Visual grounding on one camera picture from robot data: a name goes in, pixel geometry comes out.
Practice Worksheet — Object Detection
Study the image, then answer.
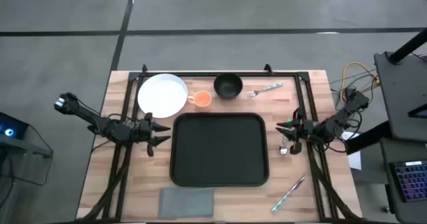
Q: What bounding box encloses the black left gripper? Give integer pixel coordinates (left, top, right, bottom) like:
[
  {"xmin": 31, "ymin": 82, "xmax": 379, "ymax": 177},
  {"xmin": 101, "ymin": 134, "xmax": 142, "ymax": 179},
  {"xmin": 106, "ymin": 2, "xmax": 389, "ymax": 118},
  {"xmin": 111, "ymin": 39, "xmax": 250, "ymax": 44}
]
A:
[{"xmin": 137, "ymin": 111, "xmax": 172, "ymax": 157}]

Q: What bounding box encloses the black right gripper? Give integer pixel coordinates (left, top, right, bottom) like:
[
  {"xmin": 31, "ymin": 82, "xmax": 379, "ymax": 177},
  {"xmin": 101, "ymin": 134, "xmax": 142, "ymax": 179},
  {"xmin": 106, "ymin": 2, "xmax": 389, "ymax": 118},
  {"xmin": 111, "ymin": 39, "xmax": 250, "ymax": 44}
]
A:
[{"xmin": 276, "ymin": 107, "xmax": 315, "ymax": 155}]

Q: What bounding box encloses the spoon with green handle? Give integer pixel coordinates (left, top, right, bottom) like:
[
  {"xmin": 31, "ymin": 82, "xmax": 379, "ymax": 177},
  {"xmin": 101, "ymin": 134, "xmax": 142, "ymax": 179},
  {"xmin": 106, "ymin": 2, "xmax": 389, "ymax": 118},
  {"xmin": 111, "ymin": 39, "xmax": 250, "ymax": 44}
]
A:
[{"xmin": 278, "ymin": 136, "xmax": 289, "ymax": 156}]

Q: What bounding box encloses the white round plate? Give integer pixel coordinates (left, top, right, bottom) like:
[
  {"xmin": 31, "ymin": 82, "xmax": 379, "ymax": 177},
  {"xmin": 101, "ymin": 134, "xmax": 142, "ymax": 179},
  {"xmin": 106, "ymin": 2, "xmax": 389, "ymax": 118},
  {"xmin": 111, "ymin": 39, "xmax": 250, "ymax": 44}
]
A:
[{"xmin": 137, "ymin": 73, "xmax": 189, "ymax": 119}]

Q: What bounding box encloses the fork with teal striped handle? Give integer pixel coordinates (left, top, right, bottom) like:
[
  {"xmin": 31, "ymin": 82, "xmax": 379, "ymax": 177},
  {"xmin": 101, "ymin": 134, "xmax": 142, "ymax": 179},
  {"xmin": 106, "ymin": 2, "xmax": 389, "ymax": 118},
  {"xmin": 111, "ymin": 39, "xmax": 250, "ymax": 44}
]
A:
[{"xmin": 247, "ymin": 81, "xmax": 284, "ymax": 97}]

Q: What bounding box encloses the orange cup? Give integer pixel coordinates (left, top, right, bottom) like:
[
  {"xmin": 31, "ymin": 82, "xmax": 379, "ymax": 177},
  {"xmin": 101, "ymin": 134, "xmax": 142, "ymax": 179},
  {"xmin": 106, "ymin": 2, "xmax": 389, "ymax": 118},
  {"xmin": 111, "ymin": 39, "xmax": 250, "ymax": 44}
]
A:
[{"xmin": 187, "ymin": 90, "xmax": 213, "ymax": 109}]

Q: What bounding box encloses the black bowl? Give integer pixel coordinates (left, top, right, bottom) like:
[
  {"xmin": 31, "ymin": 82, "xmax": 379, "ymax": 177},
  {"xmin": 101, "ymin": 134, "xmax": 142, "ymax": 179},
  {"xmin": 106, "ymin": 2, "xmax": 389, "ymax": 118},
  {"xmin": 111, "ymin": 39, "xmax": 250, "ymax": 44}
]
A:
[{"xmin": 213, "ymin": 72, "xmax": 244, "ymax": 100}]

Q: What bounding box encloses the grey cloth napkin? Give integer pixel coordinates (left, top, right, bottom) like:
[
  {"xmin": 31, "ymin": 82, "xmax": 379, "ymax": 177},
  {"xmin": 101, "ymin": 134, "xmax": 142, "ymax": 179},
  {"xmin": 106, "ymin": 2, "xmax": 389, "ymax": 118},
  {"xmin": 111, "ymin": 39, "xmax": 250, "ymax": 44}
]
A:
[{"xmin": 157, "ymin": 187, "xmax": 215, "ymax": 219}]

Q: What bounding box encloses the black serving tray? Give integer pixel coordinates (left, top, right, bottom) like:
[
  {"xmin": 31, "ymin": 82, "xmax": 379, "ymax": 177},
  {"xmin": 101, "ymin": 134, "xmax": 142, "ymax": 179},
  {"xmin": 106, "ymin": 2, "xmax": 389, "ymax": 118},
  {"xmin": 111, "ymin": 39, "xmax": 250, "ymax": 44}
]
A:
[{"xmin": 169, "ymin": 112, "xmax": 270, "ymax": 188}]

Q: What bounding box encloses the white paper sheet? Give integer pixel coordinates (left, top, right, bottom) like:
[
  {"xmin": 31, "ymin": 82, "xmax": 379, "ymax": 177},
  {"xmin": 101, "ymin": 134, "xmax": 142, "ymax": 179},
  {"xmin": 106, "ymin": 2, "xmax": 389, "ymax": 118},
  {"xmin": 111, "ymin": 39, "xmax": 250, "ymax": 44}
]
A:
[{"xmin": 340, "ymin": 130, "xmax": 363, "ymax": 171}]

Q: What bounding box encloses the black desk foot bar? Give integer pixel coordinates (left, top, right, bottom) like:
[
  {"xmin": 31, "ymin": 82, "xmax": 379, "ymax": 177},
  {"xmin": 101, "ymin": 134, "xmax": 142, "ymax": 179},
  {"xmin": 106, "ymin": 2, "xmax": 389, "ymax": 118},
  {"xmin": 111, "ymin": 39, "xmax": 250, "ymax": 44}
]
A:
[{"xmin": 344, "ymin": 119, "xmax": 394, "ymax": 155}]

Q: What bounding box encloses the dark grey desk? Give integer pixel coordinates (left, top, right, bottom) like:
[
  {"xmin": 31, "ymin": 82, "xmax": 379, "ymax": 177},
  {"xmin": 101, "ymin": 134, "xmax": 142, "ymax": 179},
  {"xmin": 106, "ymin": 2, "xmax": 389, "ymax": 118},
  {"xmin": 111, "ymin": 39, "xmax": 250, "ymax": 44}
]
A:
[{"xmin": 379, "ymin": 137, "xmax": 427, "ymax": 224}]

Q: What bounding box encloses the black side desk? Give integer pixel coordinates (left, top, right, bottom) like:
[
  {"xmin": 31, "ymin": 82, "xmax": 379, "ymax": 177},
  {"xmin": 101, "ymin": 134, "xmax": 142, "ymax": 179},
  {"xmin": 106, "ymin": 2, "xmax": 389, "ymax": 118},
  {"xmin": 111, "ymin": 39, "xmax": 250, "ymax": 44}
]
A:
[{"xmin": 373, "ymin": 50, "xmax": 427, "ymax": 142}]

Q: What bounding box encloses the small dark screen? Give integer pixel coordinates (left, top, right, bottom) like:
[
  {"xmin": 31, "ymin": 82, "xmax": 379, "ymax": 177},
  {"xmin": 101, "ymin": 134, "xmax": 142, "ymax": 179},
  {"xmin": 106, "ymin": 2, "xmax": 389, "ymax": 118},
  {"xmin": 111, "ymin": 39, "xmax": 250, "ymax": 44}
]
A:
[{"xmin": 407, "ymin": 103, "xmax": 427, "ymax": 120}]

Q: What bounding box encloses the backlit keyboard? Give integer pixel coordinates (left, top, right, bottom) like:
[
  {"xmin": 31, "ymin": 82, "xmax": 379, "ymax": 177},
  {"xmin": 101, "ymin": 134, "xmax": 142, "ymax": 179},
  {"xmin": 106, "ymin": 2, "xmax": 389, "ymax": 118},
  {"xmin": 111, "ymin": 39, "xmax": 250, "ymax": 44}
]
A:
[{"xmin": 389, "ymin": 160, "xmax": 427, "ymax": 203}]

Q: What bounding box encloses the grey metal cart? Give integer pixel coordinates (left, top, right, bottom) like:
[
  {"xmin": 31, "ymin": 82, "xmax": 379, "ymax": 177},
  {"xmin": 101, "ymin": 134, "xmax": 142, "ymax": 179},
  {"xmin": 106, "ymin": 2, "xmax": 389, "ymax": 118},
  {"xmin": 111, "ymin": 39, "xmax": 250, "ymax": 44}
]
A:
[{"xmin": 0, "ymin": 132, "xmax": 54, "ymax": 218}]

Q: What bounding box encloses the black device with blue light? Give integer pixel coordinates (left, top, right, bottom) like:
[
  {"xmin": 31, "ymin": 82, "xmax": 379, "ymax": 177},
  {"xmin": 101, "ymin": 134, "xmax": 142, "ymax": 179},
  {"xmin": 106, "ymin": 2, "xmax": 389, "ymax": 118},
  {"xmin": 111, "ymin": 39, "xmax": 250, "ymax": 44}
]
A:
[{"xmin": 0, "ymin": 111, "xmax": 30, "ymax": 141}]

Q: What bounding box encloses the black pole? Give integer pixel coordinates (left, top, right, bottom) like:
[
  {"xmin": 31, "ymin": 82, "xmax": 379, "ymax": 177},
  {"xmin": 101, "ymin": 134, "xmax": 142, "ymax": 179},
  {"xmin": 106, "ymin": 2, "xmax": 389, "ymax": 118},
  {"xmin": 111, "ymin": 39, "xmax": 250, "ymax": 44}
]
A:
[{"xmin": 388, "ymin": 28, "xmax": 427, "ymax": 65}]

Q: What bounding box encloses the knife with teal striped handle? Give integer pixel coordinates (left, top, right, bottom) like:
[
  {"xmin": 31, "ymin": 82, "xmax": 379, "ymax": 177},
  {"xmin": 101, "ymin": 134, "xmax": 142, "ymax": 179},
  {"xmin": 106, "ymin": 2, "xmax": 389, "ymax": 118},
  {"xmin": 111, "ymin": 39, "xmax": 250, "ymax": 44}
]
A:
[{"xmin": 270, "ymin": 175, "xmax": 306, "ymax": 214}]

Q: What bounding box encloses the black cable bundle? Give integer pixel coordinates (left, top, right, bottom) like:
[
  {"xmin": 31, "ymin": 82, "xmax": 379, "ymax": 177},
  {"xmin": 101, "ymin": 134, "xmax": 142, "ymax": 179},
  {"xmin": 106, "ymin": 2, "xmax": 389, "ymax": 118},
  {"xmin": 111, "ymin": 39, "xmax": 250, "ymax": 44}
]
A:
[{"xmin": 328, "ymin": 69, "xmax": 380, "ymax": 101}]

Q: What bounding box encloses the black aluminium frame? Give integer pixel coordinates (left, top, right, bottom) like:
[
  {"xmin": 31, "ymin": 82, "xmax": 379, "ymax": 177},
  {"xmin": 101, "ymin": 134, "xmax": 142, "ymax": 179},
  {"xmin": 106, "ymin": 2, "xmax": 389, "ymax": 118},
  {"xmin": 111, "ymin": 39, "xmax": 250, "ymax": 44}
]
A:
[{"xmin": 78, "ymin": 63, "xmax": 363, "ymax": 223}]

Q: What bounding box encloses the yellow cable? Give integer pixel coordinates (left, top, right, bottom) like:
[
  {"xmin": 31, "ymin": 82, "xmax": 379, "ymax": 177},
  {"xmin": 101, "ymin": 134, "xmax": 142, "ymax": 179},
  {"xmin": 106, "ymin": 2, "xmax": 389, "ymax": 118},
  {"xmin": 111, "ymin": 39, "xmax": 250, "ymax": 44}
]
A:
[{"xmin": 339, "ymin": 61, "xmax": 380, "ymax": 101}]

